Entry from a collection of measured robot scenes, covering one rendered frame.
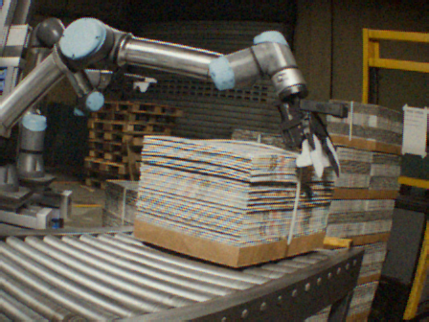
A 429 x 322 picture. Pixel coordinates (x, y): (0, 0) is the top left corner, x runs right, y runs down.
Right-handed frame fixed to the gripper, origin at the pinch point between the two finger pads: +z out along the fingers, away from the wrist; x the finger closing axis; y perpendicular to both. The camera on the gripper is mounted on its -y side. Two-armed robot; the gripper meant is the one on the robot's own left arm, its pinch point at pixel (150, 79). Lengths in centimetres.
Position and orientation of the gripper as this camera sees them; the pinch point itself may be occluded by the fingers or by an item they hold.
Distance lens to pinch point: 251.8
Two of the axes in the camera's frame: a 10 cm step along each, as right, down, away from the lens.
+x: 4.9, 2.4, -8.4
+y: -1.9, 9.7, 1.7
